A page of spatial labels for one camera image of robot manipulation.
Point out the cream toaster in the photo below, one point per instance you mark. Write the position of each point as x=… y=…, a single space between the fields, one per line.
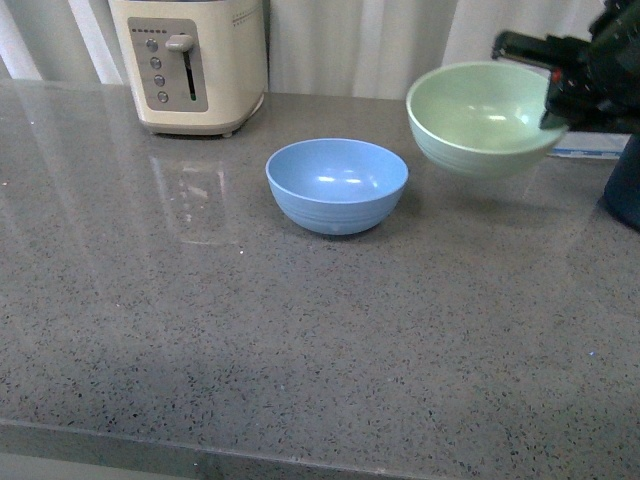
x=194 y=67

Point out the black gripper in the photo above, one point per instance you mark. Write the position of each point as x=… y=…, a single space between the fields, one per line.
x=594 y=85

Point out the clear container lid blue seal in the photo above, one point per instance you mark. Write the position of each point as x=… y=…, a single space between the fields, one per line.
x=582 y=145

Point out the blue saucepan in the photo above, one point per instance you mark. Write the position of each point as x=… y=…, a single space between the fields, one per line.
x=621 y=193

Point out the blue bowl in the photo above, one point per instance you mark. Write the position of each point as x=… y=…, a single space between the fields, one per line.
x=336 y=186

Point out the green bowl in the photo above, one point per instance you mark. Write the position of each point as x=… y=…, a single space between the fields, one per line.
x=481 y=119

